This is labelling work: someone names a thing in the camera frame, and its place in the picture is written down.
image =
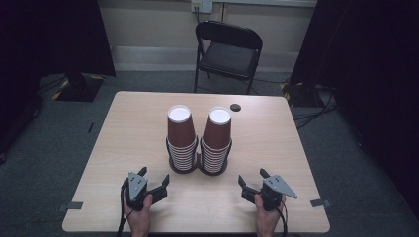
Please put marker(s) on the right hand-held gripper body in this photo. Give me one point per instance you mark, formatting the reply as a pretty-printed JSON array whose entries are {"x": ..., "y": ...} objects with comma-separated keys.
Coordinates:
[{"x": 271, "y": 194}]

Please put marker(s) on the person's right hand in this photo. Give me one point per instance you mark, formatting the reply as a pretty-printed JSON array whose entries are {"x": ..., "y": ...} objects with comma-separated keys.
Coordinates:
[{"x": 267, "y": 221}]

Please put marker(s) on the black folding chair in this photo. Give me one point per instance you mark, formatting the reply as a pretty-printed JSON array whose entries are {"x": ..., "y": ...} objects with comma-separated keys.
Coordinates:
[{"x": 228, "y": 59}]

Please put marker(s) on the dark curtain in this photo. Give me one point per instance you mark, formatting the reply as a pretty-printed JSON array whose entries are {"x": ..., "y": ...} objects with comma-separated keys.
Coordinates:
[
  {"x": 49, "y": 42},
  {"x": 369, "y": 65}
]

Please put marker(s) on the person's left hand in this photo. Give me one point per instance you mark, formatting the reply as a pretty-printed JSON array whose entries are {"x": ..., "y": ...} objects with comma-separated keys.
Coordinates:
[{"x": 140, "y": 220}]

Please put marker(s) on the stack of brown paper cups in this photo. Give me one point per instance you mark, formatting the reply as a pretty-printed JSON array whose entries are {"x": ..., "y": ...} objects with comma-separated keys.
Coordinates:
[
  {"x": 217, "y": 133},
  {"x": 180, "y": 131}
]

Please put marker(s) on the white wall socket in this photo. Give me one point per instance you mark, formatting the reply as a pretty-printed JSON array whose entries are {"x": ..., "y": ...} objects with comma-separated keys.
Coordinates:
[{"x": 202, "y": 5}]

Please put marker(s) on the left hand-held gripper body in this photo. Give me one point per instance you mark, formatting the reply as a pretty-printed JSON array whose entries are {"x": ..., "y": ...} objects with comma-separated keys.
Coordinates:
[{"x": 135, "y": 192}]

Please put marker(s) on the grey tape piece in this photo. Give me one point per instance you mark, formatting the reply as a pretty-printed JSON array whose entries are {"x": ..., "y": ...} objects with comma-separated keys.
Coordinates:
[
  {"x": 71, "y": 205},
  {"x": 320, "y": 202}
]

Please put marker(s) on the black round table cap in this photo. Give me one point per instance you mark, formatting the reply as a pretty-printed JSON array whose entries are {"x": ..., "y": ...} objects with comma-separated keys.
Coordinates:
[{"x": 235, "y": 107}]

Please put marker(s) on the black stand base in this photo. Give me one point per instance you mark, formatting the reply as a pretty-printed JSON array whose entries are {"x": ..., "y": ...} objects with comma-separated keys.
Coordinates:
[
  {"x": 300, "y": 95},
  {"x": 79, "y": 89}
]

